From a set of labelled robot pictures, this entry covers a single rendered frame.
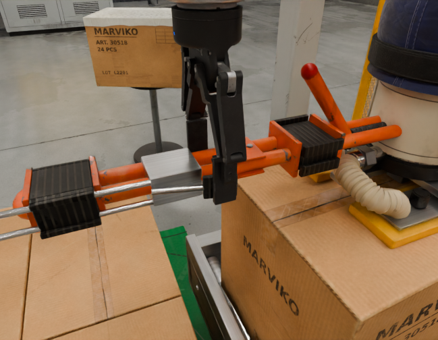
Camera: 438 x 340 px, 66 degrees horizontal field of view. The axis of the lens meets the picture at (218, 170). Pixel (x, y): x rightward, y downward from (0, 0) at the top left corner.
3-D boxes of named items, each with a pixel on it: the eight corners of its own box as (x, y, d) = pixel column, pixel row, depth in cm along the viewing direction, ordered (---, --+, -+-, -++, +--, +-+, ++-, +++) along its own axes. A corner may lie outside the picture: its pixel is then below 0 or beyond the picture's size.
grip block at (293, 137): (306, 142, 59) (310, 110, 56) (342, 169, 52) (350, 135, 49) (264, 150, 57) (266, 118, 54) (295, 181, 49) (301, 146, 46)
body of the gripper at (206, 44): (257, 6, 33) (252, 96, 38) (224, -3, 40) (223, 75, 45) (184, 11, 31) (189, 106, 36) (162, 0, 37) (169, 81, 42)
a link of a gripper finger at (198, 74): (224, 63, 39) (229, 59, 38) (242, 157, 40) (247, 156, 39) (192, 66, 38) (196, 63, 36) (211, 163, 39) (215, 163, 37)
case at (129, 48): (199, 69, 241) (197, 8, 219) (192, 88, 207) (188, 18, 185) (117, 67, 244) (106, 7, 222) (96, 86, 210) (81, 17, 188)
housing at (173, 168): (189, 171, 51) (187, 146, 49) (204, 196, 46) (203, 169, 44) (143, 181, 49) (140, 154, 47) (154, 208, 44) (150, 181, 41)
